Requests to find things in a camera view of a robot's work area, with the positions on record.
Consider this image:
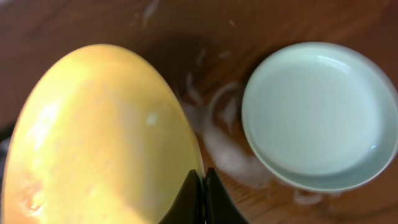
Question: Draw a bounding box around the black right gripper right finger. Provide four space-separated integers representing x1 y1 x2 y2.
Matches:
205 168 249 224

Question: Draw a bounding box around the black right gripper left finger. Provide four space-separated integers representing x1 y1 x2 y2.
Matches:
159 170 205 224

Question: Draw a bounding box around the yellow plate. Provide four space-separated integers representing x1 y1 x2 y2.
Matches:
1 44 203 223

